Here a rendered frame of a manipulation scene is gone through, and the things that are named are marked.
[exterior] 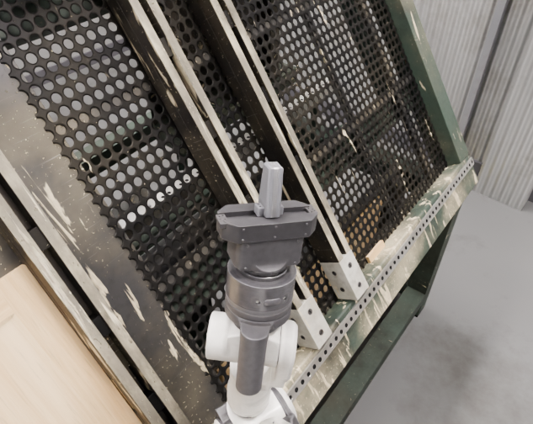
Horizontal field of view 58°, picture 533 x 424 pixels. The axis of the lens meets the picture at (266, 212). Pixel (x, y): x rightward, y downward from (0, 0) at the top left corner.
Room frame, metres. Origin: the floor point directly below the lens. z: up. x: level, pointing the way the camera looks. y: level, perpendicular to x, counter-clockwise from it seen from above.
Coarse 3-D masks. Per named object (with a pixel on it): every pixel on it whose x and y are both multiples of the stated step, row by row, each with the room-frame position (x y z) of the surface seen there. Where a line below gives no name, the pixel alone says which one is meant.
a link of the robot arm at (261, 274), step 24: (216, 216) 0.41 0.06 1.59; (240, 216) 0.42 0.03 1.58; (288, 216) 0.42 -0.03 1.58; (312, 216) 0.42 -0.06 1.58; (240, 240) 0.38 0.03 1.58; (264, 240) 0.39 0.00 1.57; (288, 240) 0.40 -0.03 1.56; (240, 264) 0.38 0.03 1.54; (264, 264) 0.38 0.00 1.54; (288, 264) 0.39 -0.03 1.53; (240, 288) 0.37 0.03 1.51; (264, 288) 0.36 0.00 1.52; (288, 288) 0.37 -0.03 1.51; (264, 312) 0.35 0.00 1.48
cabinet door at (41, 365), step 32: (0, 288) 0.50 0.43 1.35; (32, 288) 0.52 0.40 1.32; (0, 320) 0.46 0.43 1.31; (32, 320) 0.48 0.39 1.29; (64, 320) 0.50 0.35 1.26; (0, 352) 0.42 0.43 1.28; (32, 352) 0.44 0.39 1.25; (64, 352) 0.46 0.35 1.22; (0, 384) 0.39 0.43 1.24; (32, 384) 0.40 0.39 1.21; (64, 384) 0.42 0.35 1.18; (96, 384) 0.44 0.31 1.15; (0, 416) 0.35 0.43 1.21; (32, 416) 0.36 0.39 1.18; (64, 416) 0.38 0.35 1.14; (96, 416) 0.39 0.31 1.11; (128, 416) 0.41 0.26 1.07
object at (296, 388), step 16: (464, 176) 1.39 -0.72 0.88; (448, 192) 1.29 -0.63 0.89; (432, 208) 1.19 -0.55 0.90; (400, 256) 0.99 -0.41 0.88; (384, 272) 0.92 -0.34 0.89; (368, 288) 0.86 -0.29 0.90; (352, 320) 0.76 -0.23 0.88; (336, 336) 0.71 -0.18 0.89; (320, 352) 0.65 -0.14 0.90; (304, 384) 0.58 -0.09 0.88
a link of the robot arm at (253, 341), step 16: (224, 320) 0.38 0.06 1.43; (240, 320) 0.35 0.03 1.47; (256, 320) 0.35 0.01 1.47; (272, 320) 0.35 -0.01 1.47; (208, 336) 0.36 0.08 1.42; (224, 336) 0.36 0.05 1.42; (240, 336) 0.33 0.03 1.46; (256, 336) 0.33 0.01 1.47; (272, 336) 0.35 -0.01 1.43; (208, 352) 0.35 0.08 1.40; (224, 352) 0.35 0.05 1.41; (240, 352) 0.32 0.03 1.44; (256, 352) 0.32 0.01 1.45; (272, 352) 0.34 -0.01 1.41; (240, 368) 0.31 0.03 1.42; (256, 368) 0.31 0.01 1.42; (240, 384) 0.31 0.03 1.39; (256, 384) 0.31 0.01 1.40
